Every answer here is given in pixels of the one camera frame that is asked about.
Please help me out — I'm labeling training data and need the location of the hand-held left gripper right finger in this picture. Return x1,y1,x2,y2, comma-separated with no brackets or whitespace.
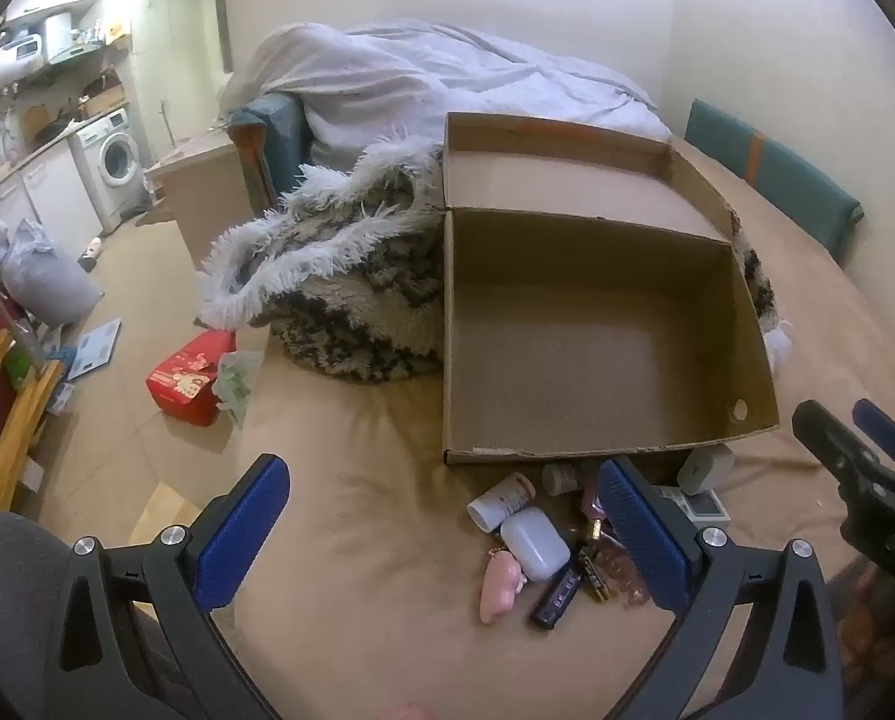
599,456,848,720

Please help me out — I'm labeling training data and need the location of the white water heater tank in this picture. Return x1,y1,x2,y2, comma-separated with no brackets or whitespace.
0,31,45,85

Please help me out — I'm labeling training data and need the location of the white pill bottle pink label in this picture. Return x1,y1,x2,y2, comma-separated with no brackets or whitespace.
467,472,536,533

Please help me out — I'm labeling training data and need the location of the white duvet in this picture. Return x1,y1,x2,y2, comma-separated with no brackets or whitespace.
218,19,674,170

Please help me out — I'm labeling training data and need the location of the green white plastic bag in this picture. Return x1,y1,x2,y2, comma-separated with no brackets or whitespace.
211,349,265,428

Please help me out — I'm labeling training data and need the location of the bathroom scale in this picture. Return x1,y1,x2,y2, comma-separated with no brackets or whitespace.
65,319,122,382

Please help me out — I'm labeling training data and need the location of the teal cushion with orange band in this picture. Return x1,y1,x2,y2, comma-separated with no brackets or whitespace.
230,94,314,218
683,99,864,267

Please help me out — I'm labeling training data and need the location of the white washing machine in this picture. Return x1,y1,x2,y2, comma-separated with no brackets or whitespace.
76,109,145,233

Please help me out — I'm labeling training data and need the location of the shaggy patterned fringed blanket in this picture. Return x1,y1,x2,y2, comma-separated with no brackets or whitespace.
196,131,794,387

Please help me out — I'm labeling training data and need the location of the grey laundry bag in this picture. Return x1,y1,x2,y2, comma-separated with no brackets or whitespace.
1,221,104,323

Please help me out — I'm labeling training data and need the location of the white earbuds case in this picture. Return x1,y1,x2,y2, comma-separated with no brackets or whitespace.
500,508,572,581

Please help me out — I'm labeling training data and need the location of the white remote control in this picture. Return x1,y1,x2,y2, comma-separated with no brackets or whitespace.
653,486,732,527

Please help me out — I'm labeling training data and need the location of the yellow wooden chair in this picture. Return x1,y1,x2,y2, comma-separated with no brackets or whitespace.
0,330,66,511

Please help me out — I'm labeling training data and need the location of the black gold battery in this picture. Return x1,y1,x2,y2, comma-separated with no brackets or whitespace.
576,544,617,602

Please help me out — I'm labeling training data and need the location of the pink patterned perfume bottle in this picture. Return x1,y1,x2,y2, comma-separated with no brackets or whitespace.
578,484,606,541

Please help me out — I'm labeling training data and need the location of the red printed box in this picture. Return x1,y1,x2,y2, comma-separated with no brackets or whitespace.
145,328,237,427

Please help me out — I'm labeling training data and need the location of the dark wall frame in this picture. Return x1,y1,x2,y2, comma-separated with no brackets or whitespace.
215,0,236,74

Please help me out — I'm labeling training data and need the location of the metal drying rack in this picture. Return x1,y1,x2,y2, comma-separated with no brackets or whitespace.
0,240,45,377

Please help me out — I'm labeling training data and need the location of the pink heart-shaped gadget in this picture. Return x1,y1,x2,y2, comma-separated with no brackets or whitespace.
479,549,527,623

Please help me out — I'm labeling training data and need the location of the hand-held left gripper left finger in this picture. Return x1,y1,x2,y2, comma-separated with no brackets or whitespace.
53,454,291,720

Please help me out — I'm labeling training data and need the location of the white plug charger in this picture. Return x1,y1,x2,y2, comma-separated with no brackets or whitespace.
677,444,735,496

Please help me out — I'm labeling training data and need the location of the grey office chair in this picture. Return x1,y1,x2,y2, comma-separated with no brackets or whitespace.
0,508,156,720

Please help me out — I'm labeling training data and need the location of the pink translucent gua sha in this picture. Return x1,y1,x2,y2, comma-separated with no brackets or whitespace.
593,532,651,608

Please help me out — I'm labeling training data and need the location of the white wall boiler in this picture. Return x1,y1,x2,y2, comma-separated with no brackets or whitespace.
43,11,75,62

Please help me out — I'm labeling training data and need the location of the small white bottle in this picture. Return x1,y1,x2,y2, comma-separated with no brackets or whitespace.
542,463,585,496

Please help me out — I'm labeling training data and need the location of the black rectangular device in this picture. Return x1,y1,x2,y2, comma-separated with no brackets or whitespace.
530,562,587,629

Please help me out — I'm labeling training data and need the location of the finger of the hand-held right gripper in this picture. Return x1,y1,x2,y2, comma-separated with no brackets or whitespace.
852,398,895,478
792,399,881,493

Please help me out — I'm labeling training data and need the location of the brown cardboard box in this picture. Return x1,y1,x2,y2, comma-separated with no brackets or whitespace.
442,112,780,464

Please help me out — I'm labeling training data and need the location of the white kitchen base cabinet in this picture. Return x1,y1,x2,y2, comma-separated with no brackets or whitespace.
0,139,104,256

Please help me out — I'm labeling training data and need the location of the beige wooden cabinet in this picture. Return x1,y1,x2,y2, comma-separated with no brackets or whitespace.
148,139,261,271

